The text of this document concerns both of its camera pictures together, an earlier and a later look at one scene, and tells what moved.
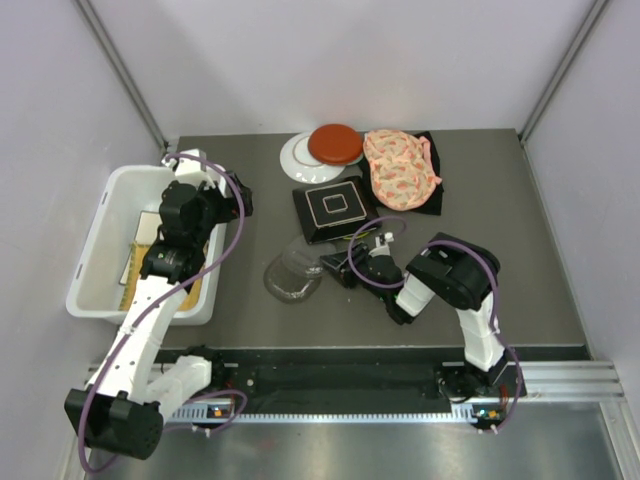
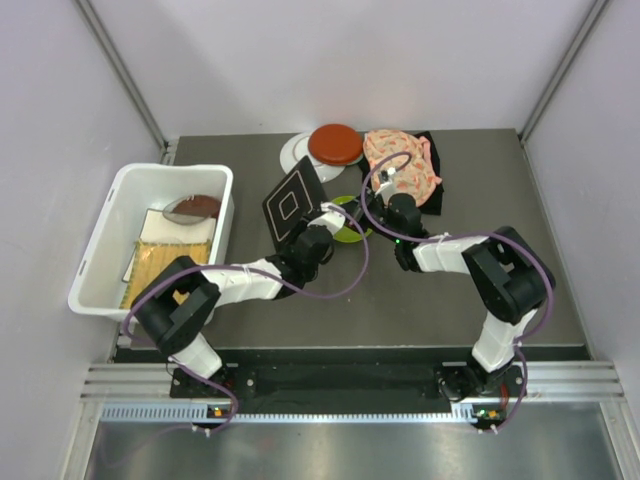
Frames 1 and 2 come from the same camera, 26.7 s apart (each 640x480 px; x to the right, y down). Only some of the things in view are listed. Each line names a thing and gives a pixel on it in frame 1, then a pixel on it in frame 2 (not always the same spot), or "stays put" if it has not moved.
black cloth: x=434 y=206 stays put
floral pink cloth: x=403 y=174 stays put
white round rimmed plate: x=297 y=160 stays put
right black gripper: x=339 y=263 → x=371 y=200
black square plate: x=335 y=209 → x=299 y=196
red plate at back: x=334 y=144 stays put
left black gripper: x=229 y=206 → x=304 y=222
